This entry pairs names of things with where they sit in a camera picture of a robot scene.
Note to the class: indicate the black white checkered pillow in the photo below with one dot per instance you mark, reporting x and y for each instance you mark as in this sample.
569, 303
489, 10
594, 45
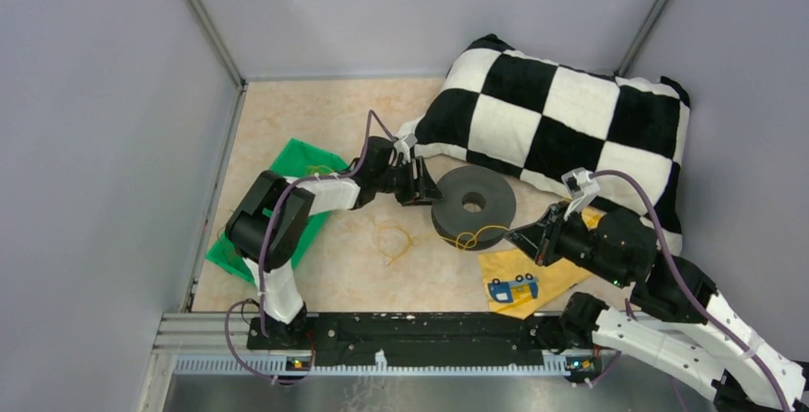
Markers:
536, 120

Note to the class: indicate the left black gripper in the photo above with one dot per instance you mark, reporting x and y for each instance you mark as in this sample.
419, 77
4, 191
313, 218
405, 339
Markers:
422, 190

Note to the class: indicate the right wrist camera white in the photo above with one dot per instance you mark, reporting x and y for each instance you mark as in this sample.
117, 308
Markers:
583, 189

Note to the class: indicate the green compartment tray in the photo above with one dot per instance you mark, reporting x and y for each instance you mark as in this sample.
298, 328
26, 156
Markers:
296, 159

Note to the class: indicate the yellow cloth with car print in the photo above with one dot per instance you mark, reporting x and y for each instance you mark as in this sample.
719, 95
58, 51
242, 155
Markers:
516, 287

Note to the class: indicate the black cable spool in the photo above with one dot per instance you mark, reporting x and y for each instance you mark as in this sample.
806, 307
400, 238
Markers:
478, 207

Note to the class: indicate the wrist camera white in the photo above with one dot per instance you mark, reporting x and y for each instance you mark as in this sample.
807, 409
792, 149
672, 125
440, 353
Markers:
583, 189
403, 147

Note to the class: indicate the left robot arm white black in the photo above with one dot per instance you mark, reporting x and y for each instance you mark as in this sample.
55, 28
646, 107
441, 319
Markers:
267, 226

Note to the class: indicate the white slotted cable duct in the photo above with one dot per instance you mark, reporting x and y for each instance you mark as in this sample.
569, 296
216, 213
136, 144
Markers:
280, 365

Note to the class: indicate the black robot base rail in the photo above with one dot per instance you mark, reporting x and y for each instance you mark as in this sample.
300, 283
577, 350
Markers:
424, 340

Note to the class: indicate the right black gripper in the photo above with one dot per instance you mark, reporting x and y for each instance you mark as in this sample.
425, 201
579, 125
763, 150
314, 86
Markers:
544, 234

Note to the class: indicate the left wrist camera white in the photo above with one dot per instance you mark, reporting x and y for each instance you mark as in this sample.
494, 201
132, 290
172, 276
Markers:
403, 147

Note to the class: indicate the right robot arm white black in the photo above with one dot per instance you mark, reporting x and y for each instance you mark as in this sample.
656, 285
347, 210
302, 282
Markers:
700, 341

